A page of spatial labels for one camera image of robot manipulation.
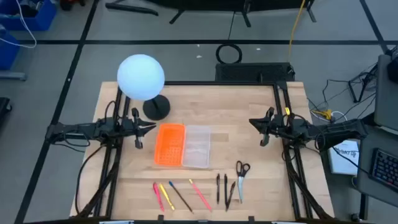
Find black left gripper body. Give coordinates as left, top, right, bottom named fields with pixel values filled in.
left=123, top=107, right=144, bottom=150

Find black-handled scissors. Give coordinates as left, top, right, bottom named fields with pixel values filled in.
left=235, top=160, right=251, bottom=205

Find white globe lamp black stand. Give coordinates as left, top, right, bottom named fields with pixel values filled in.
left=116, top=54, right=171, bottom=121

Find orange plastic box lid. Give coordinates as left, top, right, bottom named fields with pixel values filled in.
left=154, top=123, right=187, bottom=167

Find yellow hanging cable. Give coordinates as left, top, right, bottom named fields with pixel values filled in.
left=287, top=0, right=307, bottom=63

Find white cable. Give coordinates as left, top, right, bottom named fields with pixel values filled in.
left=0, top=0, right=37, bottom=49

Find grey metal bar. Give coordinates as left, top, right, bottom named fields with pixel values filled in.
left=0, top=71, right=27, bottom=82

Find coiled black cable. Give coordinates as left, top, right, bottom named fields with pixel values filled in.
left=215, top=43, right=243, bottom=65

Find white booklet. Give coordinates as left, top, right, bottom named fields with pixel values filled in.
left=328, top=139, right=360, bottom=175

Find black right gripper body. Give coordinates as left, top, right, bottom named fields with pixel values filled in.
left=260, top=107, right=290, bottom=147

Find yellow pencil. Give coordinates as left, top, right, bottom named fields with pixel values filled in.
left=159, top=183, right=176, bottom=211

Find blue-capped pencil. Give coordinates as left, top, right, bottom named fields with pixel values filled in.
left=168, top=180, right=194, bottom=214

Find black hanging cable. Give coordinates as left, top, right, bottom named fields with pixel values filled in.
left=75, top=143, right=108, bottom=215

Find black backlit keyboard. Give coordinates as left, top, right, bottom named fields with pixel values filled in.
left=368, top=147, right=398, bottom=194

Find blue storage bin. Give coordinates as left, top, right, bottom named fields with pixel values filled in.
left=0, top=29, right=21, bottom=71
left=0, top=0, right=58, bottom=31

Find black mesh equipment box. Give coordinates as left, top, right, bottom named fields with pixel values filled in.
left=215, top=62, right=295, bottom=83

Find clear plastic supply box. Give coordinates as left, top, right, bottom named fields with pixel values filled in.
left=182, top=124, right=211, bottom=169

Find grey desk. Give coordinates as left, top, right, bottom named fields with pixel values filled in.
left=374, top=54, right=398, bottom=134
left=354, top=124, right=398, bottom=208

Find short pink pencil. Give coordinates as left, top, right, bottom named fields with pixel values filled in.
left=152, top=182, right=165, bottom=212

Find long pink pencil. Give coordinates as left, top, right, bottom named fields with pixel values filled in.
left=188, top=179, right=213, bottom=212

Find black desk device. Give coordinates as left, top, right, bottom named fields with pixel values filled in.
left=386, top=45, right=398, bottom=83

